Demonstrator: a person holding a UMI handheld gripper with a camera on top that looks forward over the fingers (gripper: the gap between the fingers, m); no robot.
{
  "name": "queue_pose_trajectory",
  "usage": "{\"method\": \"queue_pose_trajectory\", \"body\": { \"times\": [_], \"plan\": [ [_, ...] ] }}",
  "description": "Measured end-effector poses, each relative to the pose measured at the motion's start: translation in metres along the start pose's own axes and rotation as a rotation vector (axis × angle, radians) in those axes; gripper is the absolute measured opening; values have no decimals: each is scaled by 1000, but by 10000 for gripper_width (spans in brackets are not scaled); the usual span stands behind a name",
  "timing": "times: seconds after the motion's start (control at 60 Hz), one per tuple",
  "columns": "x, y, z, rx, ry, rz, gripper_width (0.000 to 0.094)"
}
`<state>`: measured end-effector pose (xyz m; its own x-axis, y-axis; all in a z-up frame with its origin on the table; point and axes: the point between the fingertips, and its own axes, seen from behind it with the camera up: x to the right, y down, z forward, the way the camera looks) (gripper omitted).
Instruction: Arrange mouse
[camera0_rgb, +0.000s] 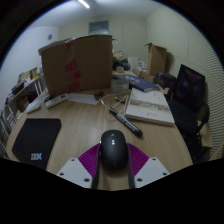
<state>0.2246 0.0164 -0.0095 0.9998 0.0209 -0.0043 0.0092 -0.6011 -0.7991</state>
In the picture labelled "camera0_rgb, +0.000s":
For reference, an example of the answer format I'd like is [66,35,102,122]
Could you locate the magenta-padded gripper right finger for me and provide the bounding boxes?
[127,143,171,190]

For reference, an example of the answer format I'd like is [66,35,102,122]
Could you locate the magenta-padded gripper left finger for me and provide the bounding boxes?
[56,143,101,190]

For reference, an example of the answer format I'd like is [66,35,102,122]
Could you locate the black computer mouse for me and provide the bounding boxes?
[99,129,130,173]

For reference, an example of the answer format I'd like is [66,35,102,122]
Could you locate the black mouse pad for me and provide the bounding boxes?
[11,118,62,170]

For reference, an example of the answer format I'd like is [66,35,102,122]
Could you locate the black marker pen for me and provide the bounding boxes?
[108,107,144,138]

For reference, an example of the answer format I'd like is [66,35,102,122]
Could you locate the black office chair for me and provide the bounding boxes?
[166,98,211,161]

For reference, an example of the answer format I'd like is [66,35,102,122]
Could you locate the white book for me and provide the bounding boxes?
[124,87,176,127]

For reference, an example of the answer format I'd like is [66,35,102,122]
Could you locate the small dark brown object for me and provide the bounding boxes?
[93,90,105,101]

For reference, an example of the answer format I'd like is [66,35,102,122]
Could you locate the shelf unit with books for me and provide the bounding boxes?
[0,99,21,158]

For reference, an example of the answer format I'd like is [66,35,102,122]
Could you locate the blue book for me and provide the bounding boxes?
[113,73,161,93]

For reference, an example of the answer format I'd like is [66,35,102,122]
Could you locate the clear plastic cup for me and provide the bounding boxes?
[110,78,130,94]

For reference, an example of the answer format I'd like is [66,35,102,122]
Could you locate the black bag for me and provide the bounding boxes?
[154,71,178,89]

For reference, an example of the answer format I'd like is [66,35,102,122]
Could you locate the wooden side desk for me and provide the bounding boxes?
[4,66,45,105]

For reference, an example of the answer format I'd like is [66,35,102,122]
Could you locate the large brown cardboard box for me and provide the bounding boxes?
[40,34,114,98]

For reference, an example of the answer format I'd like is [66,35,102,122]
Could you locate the small open cardboard box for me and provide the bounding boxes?
[144,42,168,77]

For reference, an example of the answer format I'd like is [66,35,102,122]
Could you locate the grey paper stack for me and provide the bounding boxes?
[38,37,73,54]

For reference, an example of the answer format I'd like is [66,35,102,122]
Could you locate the door with glass pane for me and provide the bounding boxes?
[88,19,110,35]

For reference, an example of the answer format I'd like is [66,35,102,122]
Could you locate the ceiling tube light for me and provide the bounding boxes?
[77,0,91,10]

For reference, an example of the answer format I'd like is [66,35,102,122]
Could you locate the white cable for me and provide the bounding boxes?
[99,93,129,121]

